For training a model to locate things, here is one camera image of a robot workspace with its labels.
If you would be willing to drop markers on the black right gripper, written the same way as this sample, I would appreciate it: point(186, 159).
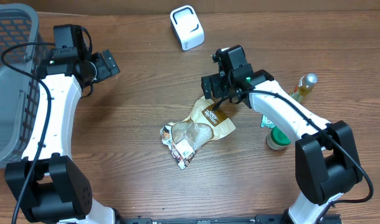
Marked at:
point(217, 82)

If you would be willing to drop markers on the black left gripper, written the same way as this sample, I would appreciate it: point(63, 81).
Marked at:
point(104, 71)

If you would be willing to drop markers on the clear plastic snack bag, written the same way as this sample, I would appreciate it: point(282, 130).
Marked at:
point(184, 139)

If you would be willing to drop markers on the small teal packet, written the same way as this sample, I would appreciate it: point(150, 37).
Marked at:
point(266, 123)

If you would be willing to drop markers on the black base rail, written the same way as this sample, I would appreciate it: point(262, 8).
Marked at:
point(259, 219)

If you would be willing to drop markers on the white barcode scanner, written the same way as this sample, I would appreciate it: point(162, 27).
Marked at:
point(187, 27)

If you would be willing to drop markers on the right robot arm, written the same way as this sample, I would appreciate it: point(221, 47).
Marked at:
point(326, 159)

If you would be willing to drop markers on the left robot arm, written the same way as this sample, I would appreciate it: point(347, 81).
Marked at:
point(46, 183)

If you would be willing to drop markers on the grey plastic mesh basket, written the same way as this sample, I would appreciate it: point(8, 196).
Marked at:
point(21, 49)

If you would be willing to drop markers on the green lid glass jar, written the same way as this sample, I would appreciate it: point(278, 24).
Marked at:
point(277, 140)

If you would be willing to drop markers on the yellow dish soap bottle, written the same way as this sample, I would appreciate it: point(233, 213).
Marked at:
point(304, 88)

